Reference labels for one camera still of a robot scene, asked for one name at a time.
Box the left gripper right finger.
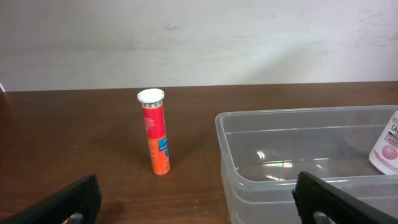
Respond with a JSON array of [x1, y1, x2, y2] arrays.
[[292, 172, 397, 224]]

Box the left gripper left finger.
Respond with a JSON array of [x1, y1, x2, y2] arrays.
[[1, 174, 102, 224]]

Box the orange tablet tube white cap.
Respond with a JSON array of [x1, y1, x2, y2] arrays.
[[137, 88, 170, 175]]

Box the white spray bottle clear cap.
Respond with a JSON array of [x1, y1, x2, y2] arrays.
[[369, 111, 398, 175]]

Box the clear plastic container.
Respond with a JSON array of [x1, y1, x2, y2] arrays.
[[215, 105, 397, 223]]

